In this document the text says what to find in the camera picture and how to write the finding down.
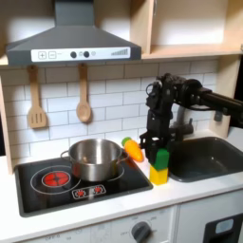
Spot dark grey tap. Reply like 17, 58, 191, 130
170, 105, 195, 142

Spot black toy stove top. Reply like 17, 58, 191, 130
13, 154, 155, 218

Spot green block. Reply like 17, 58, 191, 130
153, 147, 171, 172

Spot slotted wooden spatula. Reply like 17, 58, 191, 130
26, 65, 48, 130

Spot steel pot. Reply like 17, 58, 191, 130
60, 138, 130, 183

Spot thin black cable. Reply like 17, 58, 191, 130
144, 80, 159, 97

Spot grey extractor hood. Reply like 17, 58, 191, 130
5, 0, 142, 67

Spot black oven door panel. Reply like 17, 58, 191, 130
202, 213, 243, 243

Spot grey stove knob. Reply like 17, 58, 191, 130
130, 220, 153, 243

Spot orange toy carrot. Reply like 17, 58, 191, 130
121, 136, 145, 163

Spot yellow block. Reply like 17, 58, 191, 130
148, 164, 170, 187

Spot dark grey sink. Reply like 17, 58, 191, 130
167, 135, 243, 184

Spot wooden spoon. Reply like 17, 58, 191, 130
75, 63, 93, 124

